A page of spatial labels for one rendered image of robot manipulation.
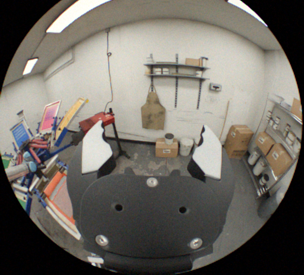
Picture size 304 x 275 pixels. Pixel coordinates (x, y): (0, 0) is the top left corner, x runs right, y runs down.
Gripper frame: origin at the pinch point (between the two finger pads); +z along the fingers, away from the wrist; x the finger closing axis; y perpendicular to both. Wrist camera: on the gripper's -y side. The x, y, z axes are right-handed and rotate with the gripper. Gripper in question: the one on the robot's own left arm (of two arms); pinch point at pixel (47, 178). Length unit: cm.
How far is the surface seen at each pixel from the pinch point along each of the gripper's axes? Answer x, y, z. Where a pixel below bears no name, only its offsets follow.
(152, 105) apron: 72, -196, -2
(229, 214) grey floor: 237, -18, 110
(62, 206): 25.4, 12.2, 13.6
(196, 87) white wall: 161, -200, -45
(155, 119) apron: 79, -192, 26
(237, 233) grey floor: 252, 30, 110
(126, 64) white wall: 21, -200, -91
